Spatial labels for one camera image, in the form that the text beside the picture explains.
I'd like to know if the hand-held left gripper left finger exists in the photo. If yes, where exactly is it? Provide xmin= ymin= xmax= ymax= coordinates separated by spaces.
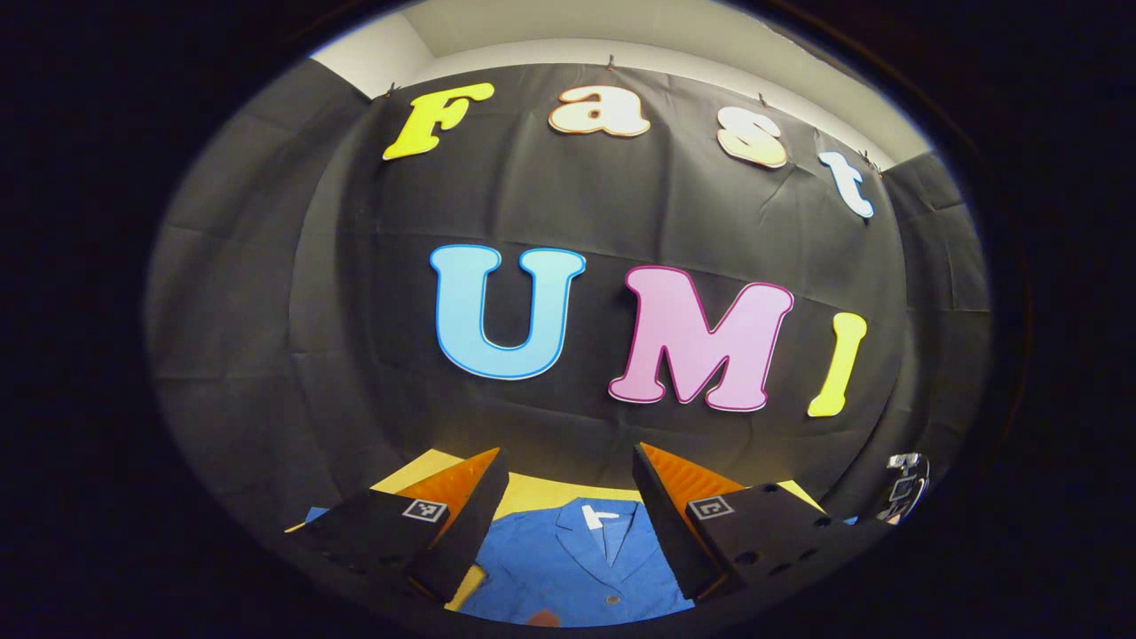
xmin=284 ymin=446 xmax=511 ymax=606

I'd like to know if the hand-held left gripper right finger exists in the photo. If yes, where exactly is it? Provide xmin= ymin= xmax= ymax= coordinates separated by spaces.
xmin=631 ymin=442 xmax=891 ymax=604

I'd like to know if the blue shirt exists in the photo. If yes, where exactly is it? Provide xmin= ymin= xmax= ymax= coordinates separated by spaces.
xmin=302 ymin=499 xmax=698 ymax=627

